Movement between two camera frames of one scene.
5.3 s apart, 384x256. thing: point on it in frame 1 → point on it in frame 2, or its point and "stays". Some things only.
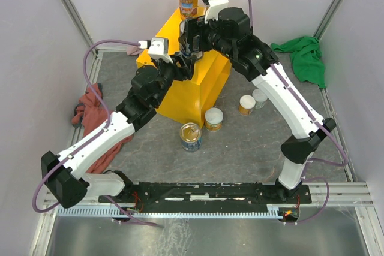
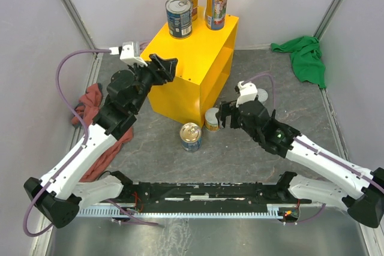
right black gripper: x=190 y=28 → x=226 y=110
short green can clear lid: x=260 y=96 stays
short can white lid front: x=213 y=117 stays
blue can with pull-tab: x=190 y=134 stays
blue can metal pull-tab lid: x=196 y=53 → x=179 y=9
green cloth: x=307 y=61 stays
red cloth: x=89 y=112 stays
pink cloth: x=134 y=50 → x=142 y=45
